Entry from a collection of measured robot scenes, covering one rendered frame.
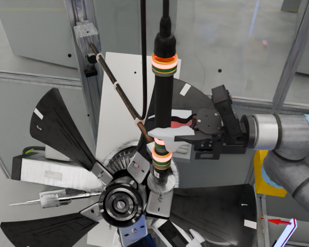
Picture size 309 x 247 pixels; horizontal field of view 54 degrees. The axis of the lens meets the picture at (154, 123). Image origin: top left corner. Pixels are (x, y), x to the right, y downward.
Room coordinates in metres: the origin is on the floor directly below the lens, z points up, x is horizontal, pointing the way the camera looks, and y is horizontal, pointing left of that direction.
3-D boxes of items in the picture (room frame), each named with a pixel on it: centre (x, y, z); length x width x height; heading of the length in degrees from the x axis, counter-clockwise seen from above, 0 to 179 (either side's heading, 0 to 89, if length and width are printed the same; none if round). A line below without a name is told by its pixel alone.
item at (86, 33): (1.01, 0.25, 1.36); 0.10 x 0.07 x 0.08; 25
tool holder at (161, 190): (0.45, -0.01, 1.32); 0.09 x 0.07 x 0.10; 25
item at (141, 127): (0.72, 0.11, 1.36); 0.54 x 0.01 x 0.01; 25
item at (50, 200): (0.51, 0.32, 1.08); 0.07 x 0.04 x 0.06; 90
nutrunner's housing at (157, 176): (0.44, -0.02, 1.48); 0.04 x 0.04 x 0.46
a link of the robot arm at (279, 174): (0.42, -0.30, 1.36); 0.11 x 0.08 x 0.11; 26
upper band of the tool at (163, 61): (0.44, -0.02, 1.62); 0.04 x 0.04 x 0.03
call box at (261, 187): (0.66, -0.42, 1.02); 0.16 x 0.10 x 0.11; 170
